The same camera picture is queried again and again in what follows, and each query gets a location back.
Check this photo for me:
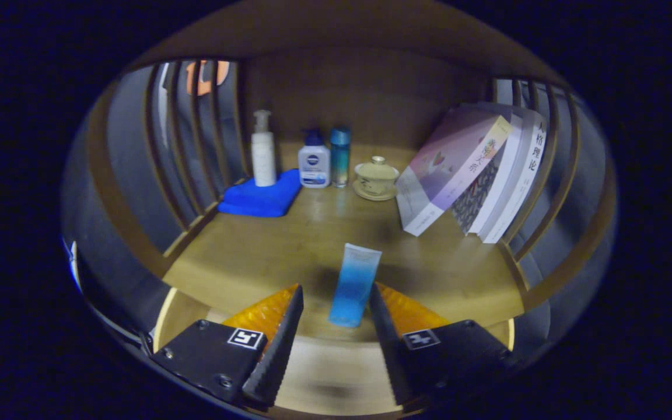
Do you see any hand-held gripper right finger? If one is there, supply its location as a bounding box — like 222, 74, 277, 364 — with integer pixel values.
368, 283, 515, 409

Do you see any white bottle with blue cap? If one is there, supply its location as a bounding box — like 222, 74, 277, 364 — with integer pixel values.
297, 128, 331, 189

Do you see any beige saucer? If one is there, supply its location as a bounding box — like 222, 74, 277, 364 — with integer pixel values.
352, 181, 398, 202

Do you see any beige lidded tea cup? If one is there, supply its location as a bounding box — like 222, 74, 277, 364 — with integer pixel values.
354, 156, 400, 196

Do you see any wooden cabinet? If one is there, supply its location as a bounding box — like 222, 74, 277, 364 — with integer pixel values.
59, 0, 620, 374

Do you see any wooden countertop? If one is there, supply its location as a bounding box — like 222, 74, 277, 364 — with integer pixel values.
161, 143, 526, 345

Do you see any patterned cover book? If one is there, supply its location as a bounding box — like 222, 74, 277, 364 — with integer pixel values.
451, 105, 524, 236

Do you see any black backdrop cloth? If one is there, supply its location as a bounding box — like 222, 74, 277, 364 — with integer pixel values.
62, 58, 617, 362

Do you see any purple cover book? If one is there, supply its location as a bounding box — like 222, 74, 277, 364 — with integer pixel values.
395, 105, 513, 237

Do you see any blue tube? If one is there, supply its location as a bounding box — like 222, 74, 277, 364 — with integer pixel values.
328, 243, 383, 328

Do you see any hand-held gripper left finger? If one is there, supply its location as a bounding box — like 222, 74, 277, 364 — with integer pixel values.
149, 284, 305, 408

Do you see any white pump bottle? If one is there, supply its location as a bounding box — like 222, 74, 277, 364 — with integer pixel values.
251, 110, 278, 188

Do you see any teal bottle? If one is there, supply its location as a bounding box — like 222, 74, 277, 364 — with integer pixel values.
330, 125, 351, 188

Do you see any blue folded cloth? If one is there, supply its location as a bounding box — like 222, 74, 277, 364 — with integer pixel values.
217, 169, 303, 218

